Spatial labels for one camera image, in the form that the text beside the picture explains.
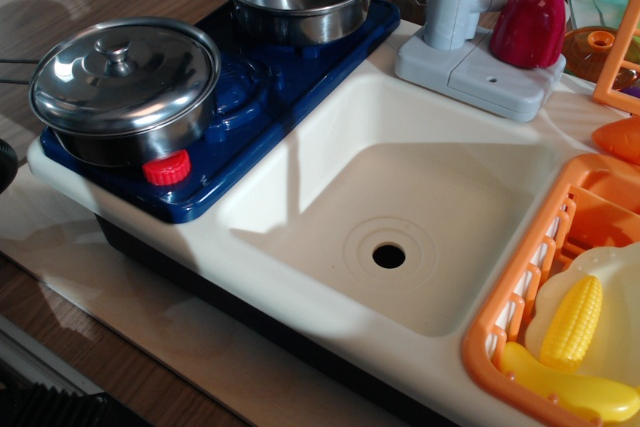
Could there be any black round object left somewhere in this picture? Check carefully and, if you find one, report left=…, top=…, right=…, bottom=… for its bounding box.
left=0, top=139, right=19, bottom=193

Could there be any orange upright rack frame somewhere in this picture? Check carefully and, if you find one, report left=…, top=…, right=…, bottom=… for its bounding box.
left=593, top=0, right=639, bottom=116

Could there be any yellow toy banana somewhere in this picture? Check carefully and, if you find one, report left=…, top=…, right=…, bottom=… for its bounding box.
left=500, top=342, right=639, bottom=423

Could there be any orange dish rack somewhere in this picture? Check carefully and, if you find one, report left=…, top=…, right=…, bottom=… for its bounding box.
left=462, top=154, right=639, bottom=426

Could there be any yellow toy corn cob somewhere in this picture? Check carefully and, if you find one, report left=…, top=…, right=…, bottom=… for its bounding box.
left=540, top=276, right=603, bottom=373

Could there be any steel pan lid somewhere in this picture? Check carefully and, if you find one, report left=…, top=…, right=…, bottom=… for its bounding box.
left=29, top=17, right=221, bottom=136

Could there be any red toy bell pepper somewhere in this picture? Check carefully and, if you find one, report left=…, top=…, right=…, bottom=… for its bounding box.
left=490, top=0, right=566, bottom=69

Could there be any orange transparent lid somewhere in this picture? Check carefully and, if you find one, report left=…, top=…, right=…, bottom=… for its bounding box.
left=562, top=27, right=639, bottom=90

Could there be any grey toy faucet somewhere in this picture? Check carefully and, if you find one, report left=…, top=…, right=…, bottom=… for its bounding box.
left=395, top=0, right=565, bottom=122

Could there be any red stove knob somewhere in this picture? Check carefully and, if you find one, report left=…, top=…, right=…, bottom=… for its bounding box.
left=142, top=149, right=191, bottom=187

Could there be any cream toy plate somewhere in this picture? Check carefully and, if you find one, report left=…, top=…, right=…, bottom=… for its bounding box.
left=524, top=243, right=639, bottom=387

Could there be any orange toy carrot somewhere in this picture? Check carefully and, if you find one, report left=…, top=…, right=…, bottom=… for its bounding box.
left=591, top=116, right=639, bottom=165

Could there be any cream toy sink unit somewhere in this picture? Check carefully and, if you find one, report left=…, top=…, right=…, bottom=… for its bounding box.
left=28, top=23, right=619, bottom=426

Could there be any steel pan with handle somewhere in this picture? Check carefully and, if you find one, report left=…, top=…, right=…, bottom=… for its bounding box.
left=25, top=17, right=222, bottom=168

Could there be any blue toy stove top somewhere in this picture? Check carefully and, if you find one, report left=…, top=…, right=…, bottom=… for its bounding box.
left=39, top=0, right=400, bottom=224

